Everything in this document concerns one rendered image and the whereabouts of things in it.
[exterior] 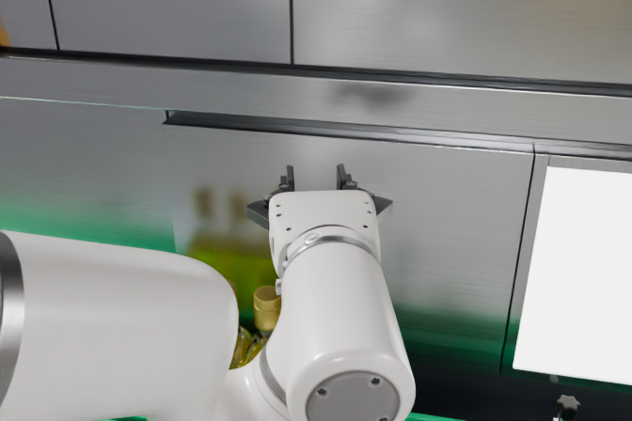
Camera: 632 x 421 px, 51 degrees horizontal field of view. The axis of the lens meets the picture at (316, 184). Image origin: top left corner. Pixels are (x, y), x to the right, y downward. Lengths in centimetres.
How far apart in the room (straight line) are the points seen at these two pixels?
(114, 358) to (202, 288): 6
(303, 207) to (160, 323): 30
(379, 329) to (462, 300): 48
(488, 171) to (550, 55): 15
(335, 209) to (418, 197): 25
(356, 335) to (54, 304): 20
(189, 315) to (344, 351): 12
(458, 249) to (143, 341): 60
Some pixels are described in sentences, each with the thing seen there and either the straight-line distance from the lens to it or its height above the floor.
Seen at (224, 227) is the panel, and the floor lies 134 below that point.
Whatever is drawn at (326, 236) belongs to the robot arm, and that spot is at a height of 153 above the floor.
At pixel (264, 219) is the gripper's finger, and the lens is 63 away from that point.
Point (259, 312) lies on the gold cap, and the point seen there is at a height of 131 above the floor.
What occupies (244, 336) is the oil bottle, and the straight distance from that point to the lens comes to 86.
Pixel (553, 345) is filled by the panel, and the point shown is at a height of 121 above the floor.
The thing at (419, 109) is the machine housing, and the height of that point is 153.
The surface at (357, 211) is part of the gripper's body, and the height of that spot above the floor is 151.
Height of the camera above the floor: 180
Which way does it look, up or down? 27 degrees down
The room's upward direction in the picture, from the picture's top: straight up
